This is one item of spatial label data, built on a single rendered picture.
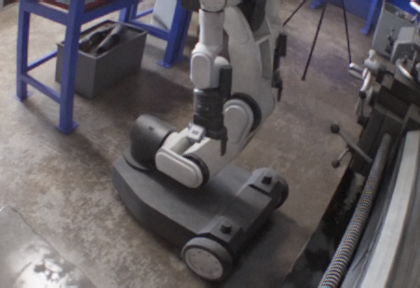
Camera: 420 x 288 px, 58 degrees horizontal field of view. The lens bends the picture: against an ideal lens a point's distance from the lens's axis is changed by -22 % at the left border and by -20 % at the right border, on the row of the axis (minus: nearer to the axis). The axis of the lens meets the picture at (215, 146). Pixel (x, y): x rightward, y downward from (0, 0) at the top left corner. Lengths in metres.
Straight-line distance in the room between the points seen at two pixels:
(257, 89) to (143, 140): 0.55
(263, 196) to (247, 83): 0.57
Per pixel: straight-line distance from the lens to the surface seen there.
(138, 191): 1.81
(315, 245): 1.48
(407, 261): 0.95
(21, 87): 2.60
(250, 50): 1.42
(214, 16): 1.25
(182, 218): 1.74
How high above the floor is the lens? 1.43
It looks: 37 degrees down
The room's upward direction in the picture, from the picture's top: 15 degrees clockwise
